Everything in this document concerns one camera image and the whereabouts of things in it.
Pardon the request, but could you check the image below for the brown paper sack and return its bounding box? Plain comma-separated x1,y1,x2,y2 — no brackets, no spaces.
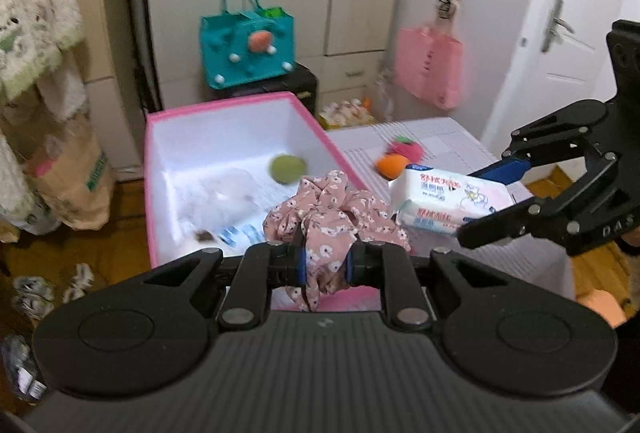
22,113,118,225

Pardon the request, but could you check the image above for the cream knitted cardigan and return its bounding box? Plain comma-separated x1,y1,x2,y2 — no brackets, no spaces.
0,0,90,124

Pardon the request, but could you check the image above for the white pink tissue packet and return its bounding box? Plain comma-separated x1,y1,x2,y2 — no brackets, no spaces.
389,166,516,215

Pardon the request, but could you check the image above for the teal felt tote bag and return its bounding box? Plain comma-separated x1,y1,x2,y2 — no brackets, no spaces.
200,0,297,90

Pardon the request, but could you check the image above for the clear plastic bag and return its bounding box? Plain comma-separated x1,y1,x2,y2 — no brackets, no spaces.
0,333,47,403

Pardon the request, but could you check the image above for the black suitcase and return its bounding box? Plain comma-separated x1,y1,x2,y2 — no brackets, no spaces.
220,63,319,116

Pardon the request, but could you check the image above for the orange plastic object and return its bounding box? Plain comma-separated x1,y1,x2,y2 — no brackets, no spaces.
575,288,627,330

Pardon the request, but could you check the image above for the pink paper bag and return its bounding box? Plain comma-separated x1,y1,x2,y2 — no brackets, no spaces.
394,26,463,110

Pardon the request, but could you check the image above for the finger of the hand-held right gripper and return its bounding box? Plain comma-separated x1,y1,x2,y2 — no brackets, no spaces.
457,157,622,250
470,100,618,185

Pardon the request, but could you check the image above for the striped mattress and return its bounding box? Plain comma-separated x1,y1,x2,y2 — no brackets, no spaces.
325,116,576,299

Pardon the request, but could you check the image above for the plastic bag of snacks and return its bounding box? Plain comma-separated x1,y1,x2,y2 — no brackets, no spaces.
320,96,377,130

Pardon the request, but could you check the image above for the pink storage box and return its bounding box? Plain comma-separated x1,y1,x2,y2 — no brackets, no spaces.
144,92,381,311

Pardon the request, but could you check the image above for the orange plush fruit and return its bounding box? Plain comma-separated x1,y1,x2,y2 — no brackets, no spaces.
376,154,409,180

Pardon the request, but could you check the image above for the green soft ball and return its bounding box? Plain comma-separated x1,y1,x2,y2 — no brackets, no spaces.
268,154,307,185

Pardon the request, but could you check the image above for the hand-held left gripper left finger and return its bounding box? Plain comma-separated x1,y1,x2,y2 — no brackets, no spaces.
142,225,307,331

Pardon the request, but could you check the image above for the silver door handle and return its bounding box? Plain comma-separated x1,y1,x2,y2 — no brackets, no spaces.
542,0,576,54

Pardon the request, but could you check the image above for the white blue tissue packet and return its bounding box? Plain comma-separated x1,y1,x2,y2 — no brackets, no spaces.
395,203,496,237
217,222,267,247

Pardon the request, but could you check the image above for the red strawberry plush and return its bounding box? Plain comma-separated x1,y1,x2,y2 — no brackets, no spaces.
387,136,429,164

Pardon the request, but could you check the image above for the white plush toy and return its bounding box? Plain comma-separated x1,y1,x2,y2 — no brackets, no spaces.
177,167,273,259

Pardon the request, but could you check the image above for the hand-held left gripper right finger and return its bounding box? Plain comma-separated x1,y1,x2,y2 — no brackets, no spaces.
345,240,501,333

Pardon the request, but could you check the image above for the pink floral scrunchie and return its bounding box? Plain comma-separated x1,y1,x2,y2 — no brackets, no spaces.
262,170,413,312

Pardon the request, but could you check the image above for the patterned slipper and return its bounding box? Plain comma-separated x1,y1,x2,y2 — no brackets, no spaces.
12,275,56,315
62,263,96,302

